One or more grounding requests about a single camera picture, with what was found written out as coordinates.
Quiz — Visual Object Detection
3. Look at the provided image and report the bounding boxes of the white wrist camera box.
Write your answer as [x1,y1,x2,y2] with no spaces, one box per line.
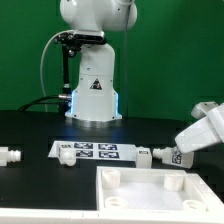
[191,101,219,119]

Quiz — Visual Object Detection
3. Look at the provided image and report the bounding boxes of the white camera cable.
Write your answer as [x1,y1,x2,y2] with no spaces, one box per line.
[39,29,73,113]

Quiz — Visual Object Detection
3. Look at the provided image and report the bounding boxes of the white square table top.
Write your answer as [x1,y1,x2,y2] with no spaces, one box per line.
[96,167,224,212]

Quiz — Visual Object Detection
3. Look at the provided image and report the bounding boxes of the white sheet with tags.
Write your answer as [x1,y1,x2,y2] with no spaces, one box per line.
[48,141,136,161]

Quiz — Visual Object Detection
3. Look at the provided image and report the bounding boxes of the white L-shaped obstacle wall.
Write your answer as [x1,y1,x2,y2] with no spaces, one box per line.
[0,208,224,224]

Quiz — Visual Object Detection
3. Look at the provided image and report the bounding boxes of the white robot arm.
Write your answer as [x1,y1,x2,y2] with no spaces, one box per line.
[60,0,224,153]

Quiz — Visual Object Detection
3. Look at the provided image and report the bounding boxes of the black base cables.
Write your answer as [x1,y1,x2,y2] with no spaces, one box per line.
[18,94,73,112]

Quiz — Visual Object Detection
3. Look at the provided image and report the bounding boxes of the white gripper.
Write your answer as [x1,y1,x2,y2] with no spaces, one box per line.
[175,103,224,153]

